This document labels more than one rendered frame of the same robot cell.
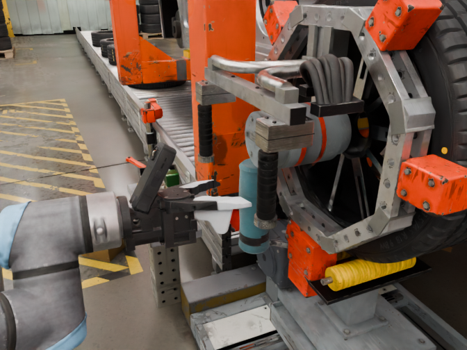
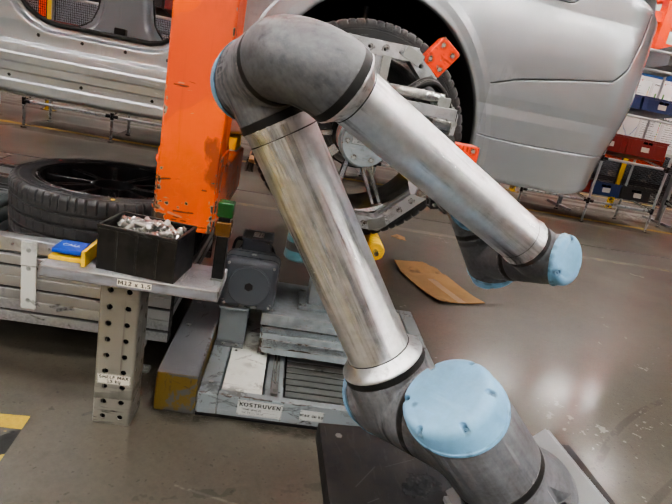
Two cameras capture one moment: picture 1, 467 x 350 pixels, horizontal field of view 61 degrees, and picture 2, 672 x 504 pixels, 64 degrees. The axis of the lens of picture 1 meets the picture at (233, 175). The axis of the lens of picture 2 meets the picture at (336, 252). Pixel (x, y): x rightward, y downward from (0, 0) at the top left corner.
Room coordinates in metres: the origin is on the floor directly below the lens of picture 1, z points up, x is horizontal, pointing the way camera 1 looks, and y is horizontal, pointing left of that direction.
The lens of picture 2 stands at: (0.45, 1.36, 1.00)
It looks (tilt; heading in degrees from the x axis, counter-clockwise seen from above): 18 degrees down; 286
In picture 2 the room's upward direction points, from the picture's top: 11 degrees clockwise
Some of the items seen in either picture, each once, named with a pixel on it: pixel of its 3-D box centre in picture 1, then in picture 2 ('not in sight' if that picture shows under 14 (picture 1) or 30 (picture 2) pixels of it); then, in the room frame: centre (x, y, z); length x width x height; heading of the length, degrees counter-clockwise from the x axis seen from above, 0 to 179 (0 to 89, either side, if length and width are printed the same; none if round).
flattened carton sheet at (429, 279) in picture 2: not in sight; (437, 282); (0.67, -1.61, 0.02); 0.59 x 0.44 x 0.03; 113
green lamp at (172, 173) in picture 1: (171, 178); (226, 208); (1.08, 0.19, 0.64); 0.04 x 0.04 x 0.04; 23
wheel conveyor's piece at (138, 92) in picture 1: (157, 91); not in sight; (4.21, 0.80, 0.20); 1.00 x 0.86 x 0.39; 23
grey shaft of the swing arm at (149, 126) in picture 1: (151, 141); not in sight; (2.35, 0.51, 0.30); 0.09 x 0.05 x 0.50; 23
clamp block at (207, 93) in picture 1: (215, 91); not in sight; (0.97, 0.04, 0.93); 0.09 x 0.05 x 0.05; 113
